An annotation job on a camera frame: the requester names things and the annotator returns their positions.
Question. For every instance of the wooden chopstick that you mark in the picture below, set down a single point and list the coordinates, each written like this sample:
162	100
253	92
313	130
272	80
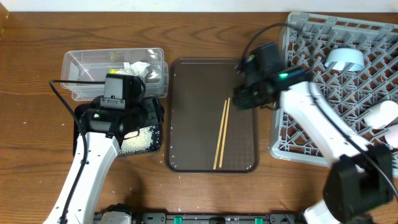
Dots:
220	134
226	116

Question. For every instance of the light blue rice bowl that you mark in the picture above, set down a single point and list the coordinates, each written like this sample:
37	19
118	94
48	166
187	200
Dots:
339	59

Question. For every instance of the black plastic bin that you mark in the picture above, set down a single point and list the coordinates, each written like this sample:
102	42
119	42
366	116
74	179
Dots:
94	118

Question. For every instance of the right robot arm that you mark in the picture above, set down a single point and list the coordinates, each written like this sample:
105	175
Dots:
360	176

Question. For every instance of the brown serving tray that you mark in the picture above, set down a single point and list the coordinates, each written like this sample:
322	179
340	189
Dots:
197	94

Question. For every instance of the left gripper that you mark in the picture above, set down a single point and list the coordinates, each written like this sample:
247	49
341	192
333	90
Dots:
153	117

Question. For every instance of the spilled white rice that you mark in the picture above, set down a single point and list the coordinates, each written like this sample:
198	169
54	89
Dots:
149	140

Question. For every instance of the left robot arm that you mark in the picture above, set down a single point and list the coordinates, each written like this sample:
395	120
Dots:
104	133

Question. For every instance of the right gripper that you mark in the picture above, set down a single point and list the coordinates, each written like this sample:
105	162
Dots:
245	102

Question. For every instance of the white cup green inside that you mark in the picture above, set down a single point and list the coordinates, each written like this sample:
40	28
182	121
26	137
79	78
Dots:
382	114

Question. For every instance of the clear plastic bin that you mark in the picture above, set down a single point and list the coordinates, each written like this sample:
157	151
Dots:
91	66

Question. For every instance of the grey dishwasher rack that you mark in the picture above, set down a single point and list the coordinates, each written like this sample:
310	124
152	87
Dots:
349	93

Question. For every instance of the white tissue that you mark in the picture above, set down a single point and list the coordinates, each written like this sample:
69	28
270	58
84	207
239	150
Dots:
134	69

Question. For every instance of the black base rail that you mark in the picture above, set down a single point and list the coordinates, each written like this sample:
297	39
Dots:
272	218

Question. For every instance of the white cup pink inside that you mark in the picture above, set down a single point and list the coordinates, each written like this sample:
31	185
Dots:
392	136

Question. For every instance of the yellow green snack wrapper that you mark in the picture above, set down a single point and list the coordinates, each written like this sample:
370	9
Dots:
114	71

